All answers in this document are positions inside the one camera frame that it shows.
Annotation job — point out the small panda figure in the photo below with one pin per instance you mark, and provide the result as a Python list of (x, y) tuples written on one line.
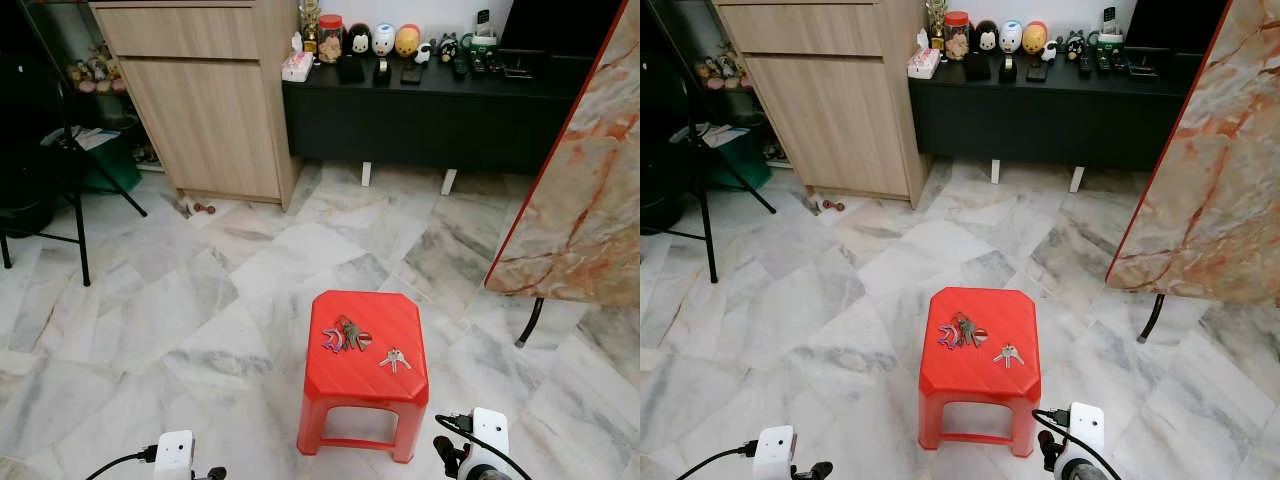
[(1049, 51), (422, 53)]

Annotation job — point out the black low console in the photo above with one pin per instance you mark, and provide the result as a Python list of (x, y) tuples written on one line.
[(420, 125), (1040, 125)]

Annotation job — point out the black cat figure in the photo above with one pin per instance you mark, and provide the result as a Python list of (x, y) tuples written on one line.
[(449, 47), (1075, 45)]

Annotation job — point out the black tripod stand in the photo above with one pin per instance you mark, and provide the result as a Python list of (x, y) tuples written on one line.
[(708, 250), (82, 250)]

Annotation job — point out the key bunch with purple carabiner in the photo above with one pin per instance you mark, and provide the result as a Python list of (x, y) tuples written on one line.
[(347, 334), (965, 331)]

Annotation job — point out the black table leg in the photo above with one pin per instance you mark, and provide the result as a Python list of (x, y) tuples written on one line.
[(1155, 318), (533, 322)]

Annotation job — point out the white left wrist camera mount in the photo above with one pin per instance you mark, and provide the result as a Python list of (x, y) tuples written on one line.
[(773, 450), (173, 452)]

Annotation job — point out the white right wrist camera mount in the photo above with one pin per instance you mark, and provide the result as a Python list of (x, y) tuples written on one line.
[(1087, 425), (490, 430)]

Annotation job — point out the red plastic stool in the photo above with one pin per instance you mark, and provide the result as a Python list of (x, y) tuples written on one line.
[(975, 375), (350, 378)]

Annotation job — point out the pink white tissue box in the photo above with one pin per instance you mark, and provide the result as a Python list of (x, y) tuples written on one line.
[(298, 66), (923, 63)]

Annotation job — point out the yellow round toy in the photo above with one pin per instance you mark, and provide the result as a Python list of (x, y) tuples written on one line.
[(1035, 40), (408, 42)]

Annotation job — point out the white console leg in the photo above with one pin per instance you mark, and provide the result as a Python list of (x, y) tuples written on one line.
[(449, 182), (365, 175), (1077, 180), (995, 172)]

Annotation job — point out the gold trophy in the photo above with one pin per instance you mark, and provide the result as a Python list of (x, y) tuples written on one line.
[(311, 20), (936, 20)]

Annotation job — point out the red lidded snack jar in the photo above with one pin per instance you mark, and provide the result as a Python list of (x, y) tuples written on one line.
[(330, 42), (957, 40)]

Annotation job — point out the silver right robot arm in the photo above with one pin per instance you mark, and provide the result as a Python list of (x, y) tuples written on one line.
[(1080, 470), (483, 472)]

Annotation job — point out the dark green bin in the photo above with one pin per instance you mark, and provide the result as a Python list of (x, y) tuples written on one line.
[(110, 170), (740, 168)]

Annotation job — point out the black chair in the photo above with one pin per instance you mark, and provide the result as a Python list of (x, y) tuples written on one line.
[(655, 150), (25, 150)]

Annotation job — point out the white round toy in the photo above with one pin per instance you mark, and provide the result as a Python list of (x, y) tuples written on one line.
[(1011, 38), (384, 40)]

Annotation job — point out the small dark dumbbell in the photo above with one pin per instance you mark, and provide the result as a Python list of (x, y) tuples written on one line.
[(833, 204), (205, 209)]

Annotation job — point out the light wooden cabinet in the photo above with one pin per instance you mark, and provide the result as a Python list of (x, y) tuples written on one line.
[(830, 110), (200, 110)]

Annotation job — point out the black television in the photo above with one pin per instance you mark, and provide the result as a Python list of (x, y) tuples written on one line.
[(560, 25), (1180, 25)]

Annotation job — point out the white paper sheet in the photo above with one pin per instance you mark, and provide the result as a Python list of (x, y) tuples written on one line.
[(722, 135), (95, 138)]

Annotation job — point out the marble pattern table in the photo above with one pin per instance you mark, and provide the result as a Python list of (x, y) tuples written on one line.
[(1210, 190), (590, 190)]

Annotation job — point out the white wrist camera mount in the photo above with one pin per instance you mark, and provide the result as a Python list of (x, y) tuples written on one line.
[(490, 430), (773, 450), (1087, 425), (173, 452)]

